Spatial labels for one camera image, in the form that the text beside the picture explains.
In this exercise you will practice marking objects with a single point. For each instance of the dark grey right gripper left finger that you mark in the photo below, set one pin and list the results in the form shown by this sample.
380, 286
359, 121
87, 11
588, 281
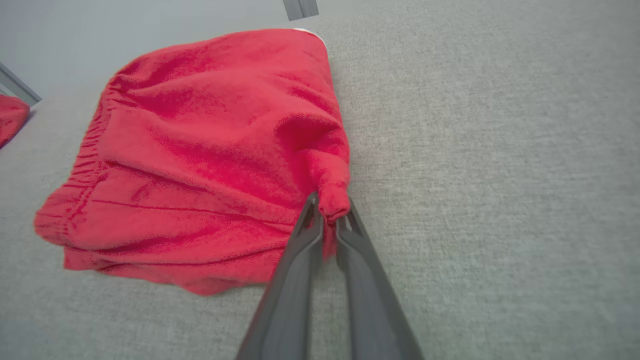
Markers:
292, 290

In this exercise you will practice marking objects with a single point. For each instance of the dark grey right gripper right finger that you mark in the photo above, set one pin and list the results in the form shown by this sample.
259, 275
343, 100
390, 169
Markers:
372, 310

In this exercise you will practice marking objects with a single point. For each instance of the red shorts with white trim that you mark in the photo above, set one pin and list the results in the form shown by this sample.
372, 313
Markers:
200, 150

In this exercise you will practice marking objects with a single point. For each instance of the red jersey with white sleeves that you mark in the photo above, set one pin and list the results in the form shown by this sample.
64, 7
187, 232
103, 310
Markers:
10, 117

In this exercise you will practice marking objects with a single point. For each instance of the grey fabric sofa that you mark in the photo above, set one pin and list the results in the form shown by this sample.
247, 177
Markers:
475, 175

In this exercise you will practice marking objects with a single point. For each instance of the grey slanted frame bar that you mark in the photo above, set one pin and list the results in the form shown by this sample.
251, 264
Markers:
20, 87

